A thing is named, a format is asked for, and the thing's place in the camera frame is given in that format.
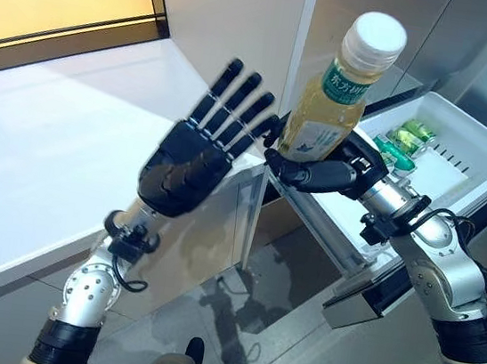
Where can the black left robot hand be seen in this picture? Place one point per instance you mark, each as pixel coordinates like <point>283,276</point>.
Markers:
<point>182,169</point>

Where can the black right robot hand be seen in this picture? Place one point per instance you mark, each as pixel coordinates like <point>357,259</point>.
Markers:
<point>329,175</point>

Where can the yellow tea bottle white cap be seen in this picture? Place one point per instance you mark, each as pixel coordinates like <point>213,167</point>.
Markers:
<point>324,112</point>

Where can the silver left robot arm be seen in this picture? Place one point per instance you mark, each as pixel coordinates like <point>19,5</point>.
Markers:
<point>85,296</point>

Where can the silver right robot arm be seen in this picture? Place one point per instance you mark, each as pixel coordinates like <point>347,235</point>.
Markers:
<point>451,272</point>

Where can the white fridge drawer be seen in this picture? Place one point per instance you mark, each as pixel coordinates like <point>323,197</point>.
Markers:
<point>468,144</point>

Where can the teal green drink can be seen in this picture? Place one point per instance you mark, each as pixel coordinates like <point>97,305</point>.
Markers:
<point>403,163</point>

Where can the white counter cabinet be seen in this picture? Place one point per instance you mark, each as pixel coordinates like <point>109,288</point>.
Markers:
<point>49,156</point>

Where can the tall white cabinet panel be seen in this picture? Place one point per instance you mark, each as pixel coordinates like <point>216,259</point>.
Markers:
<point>229,18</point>

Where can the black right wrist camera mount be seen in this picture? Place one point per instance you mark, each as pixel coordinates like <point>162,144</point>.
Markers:
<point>381,225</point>

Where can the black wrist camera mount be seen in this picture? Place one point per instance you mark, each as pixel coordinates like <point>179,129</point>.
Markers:
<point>381,225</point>
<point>130,241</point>

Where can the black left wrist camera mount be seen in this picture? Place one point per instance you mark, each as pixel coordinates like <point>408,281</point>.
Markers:
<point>130,241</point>

